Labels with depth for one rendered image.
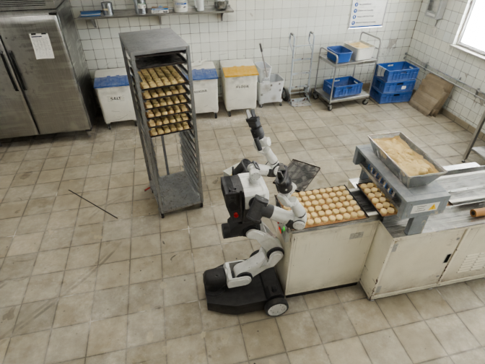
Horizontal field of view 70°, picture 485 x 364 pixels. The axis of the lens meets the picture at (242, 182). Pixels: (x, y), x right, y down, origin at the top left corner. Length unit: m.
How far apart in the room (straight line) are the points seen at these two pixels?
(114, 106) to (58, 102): 0.76
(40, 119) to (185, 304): 3.56
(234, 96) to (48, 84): 2.65
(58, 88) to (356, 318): 4.54
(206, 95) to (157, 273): 3.14
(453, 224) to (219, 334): 1.98
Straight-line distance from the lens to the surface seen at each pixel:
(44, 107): 5.57
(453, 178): 3.45
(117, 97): 5.61
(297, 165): 4.69
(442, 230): 2.93
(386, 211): 2.77
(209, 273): 2.91
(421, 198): 2.57
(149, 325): 3.15
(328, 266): 2.99
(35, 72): 5.39
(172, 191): 4.05
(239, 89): 5.70
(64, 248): 3.98
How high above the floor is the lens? 2.65
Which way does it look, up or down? 37 degrees down
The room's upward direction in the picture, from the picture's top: straight up
